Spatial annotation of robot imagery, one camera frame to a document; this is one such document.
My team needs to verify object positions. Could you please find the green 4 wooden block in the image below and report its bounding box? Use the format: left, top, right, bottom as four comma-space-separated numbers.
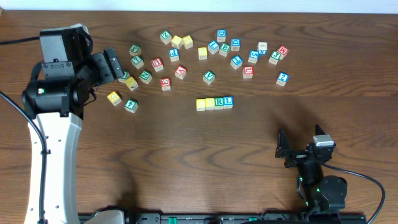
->
124, 100, 138, 113

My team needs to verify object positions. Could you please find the blue 5 wooden block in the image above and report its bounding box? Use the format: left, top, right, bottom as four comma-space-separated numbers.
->
248, 50, 259, 63

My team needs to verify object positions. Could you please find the yellow O wooden block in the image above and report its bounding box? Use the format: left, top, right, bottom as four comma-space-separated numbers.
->
205, 98, 215, 110

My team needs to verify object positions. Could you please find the green V block left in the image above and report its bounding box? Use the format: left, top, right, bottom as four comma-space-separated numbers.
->
118, 71, 130, 83

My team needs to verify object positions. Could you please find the green B wooden block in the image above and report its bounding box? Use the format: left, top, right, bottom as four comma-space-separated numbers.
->
219, 43, 231, 57

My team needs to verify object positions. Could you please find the red U block right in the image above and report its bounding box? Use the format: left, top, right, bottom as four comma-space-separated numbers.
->
243, 66, 254, 79

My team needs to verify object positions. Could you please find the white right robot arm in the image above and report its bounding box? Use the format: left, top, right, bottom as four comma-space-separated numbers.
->
106, 59, 347, 223

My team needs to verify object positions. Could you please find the green V block centre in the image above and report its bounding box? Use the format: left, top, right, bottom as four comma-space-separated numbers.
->
203, 70, 215, 85

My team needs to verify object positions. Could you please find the blue 2 wooden block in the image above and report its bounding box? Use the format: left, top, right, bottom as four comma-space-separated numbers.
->
276, 72, 289, 86

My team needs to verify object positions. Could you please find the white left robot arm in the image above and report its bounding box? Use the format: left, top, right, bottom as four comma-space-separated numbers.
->
22, 48, 123, 223

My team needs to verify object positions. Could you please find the red A wooden block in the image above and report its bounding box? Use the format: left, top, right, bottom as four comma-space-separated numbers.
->
175, 65, 187, 80

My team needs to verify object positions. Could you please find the yellow K wooden block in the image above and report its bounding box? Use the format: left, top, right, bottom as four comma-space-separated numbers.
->
125, 77, 139, 91

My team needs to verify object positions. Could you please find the green R wooden block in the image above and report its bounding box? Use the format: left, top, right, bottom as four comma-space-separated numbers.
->
215, 97, 224, 110

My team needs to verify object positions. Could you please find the green N wooden block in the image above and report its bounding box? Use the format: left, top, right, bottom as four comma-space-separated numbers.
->
139, 70, 152, 84

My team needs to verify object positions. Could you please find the blue P wooden block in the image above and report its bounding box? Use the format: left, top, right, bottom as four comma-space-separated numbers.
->
169, 49, 179, 62

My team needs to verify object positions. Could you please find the blue X wooden block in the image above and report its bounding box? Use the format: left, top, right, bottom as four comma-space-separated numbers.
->
257, 42, 267, 55

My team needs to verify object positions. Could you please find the green 7 wooden block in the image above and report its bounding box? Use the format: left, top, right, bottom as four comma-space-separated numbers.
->
131, 55, 144, 69

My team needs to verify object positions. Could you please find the green J wooden block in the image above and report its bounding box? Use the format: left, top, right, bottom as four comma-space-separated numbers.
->
269, 51, 281, 65

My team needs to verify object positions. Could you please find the yellow Q wooden block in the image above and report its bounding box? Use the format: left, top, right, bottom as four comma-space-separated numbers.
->
182, 35, 193, 49

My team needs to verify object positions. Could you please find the yellow S wooden block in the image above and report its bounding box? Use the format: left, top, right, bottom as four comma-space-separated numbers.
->
198, 47, 208, 60

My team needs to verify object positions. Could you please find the blue l block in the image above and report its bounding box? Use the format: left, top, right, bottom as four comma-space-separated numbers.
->
223, 96, 234, 109
207, 40, 220, 55

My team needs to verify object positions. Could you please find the blue I wooden block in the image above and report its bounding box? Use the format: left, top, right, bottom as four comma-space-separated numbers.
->
231, 55, 243, 70

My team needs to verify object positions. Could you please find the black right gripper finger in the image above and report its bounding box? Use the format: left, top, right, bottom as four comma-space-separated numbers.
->
104, 47, 124, 82
275, 129, 290, 158

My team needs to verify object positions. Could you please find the yellow block beside Z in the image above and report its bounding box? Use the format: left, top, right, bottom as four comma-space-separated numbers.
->
171, 35, 183, 49

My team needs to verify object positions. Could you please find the red M wooden block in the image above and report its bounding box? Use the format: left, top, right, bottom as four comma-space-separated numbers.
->
277, 45, 289, 60

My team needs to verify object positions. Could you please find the green Z wooden block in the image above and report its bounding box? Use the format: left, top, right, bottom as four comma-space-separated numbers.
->
160, 30, 172, 45

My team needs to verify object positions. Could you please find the red u block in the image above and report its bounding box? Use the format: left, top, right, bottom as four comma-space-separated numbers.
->
151, 57, 164, 72
243, 66, 254, 79

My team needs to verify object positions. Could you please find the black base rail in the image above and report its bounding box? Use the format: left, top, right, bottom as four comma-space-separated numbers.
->
79, 212, 368, 224

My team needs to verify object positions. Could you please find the yellow G wooden block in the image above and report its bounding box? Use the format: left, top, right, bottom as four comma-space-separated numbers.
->
107, 91, 122, 106

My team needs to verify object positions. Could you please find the red U block left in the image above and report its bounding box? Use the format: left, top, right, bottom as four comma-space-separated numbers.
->
151, 57, 164, 72

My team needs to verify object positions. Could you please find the green v block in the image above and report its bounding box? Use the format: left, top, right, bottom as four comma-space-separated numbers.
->
118, 71, 130, 83
203, 70, 215, 85

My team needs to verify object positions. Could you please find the blue D block right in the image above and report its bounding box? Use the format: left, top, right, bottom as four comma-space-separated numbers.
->
231, 39, 241, 51

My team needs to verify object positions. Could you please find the yellow C wooden block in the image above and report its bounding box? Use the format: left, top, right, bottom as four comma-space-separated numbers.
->
196, 98, 206, 111

